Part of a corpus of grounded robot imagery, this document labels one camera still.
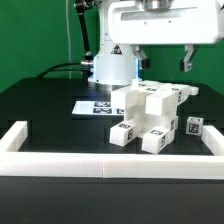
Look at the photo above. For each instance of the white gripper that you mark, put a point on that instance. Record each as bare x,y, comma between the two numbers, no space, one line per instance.
185,22

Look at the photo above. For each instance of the white chair back frame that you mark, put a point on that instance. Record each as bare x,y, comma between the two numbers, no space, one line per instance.
155,97

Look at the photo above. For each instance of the white chair seat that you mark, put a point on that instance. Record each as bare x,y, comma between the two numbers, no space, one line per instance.
148,122

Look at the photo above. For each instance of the white tagged cube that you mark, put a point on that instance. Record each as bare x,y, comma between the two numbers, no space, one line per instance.
194,126

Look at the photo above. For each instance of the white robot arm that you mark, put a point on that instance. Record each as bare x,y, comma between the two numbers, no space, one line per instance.
115,64

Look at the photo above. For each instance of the white U-shaped obstacle fence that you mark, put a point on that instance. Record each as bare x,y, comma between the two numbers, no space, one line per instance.
14,162

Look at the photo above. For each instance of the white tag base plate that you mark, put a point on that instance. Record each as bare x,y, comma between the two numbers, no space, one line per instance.
98,108

